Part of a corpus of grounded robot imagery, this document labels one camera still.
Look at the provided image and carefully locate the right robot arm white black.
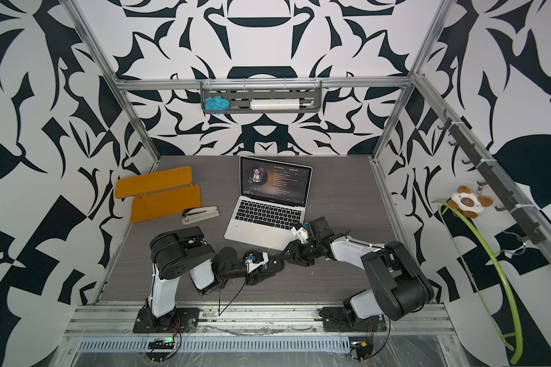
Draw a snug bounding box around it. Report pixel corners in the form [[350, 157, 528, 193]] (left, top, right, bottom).
[[280, 217, 434, 324]]

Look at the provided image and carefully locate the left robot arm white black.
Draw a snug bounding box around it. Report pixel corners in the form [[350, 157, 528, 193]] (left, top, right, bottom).
[[146, 226, 285, 320]]

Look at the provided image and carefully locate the silver laptop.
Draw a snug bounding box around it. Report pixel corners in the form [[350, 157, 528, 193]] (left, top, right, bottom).
[[224, 156, 313, 250]]

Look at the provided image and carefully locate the beige black stapler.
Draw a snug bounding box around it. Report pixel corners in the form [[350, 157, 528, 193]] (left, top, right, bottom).
[[182, 206, 220, 226]]

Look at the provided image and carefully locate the right round black controller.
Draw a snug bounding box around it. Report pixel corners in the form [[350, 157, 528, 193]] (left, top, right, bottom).
[[349, 341, 373, 362]]

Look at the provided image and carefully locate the orange lower board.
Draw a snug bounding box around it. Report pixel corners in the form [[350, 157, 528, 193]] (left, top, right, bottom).
[[130, 185, 201, 223]]

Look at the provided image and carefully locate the orange board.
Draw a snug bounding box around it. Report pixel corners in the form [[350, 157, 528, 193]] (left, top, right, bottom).
[[130, 185, 201, 223], [114, 167, 193, 199]]

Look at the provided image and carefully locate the orange upper board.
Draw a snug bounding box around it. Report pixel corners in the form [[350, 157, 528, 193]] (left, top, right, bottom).
[[114, 167, 193, 199]]

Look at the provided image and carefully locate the left controller board green LED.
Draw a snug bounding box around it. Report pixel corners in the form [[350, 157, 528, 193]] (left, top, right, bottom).
[[148, 337, 175, 351]]

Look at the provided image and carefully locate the white roll on shelf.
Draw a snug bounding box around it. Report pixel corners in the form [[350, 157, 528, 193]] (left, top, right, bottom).
[[249, 99, 300, 111]]

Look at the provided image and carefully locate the brown white plush toy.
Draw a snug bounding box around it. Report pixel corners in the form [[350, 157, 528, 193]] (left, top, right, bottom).
[[447, 186, 494, 219]]

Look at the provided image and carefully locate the teal scrubber ball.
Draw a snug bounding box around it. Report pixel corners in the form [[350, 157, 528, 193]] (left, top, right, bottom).
[[204, 96, 231, 113]]

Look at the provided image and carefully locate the green hoop tube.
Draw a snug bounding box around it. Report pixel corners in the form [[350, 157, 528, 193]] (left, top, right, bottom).
[[432, 199, 524, 365]]

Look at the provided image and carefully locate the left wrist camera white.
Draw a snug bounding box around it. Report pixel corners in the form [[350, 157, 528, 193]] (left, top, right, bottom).
[[243, 251, 269, 274]]

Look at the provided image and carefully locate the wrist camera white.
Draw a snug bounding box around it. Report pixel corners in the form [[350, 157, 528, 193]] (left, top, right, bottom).
[[243, 251, 269, 274], [290, 223, 310, 244]]

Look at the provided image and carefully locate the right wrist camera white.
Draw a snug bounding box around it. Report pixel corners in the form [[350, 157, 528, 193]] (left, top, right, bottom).
[[290, 223, 310, 244]]

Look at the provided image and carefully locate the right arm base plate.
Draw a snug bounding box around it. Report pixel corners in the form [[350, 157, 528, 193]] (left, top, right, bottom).
[[318, 307, 387, 333]]

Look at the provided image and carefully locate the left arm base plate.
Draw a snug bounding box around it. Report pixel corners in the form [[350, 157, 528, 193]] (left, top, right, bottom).
[[133, 306, 201, 334]]

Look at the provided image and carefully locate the grey wall shelf rack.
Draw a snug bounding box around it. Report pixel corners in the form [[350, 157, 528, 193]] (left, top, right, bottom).
[[200, 80, 323, 115]]

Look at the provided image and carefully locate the black hook rail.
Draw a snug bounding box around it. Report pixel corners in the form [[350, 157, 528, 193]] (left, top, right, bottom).
[[441, 110, 546, 245]]

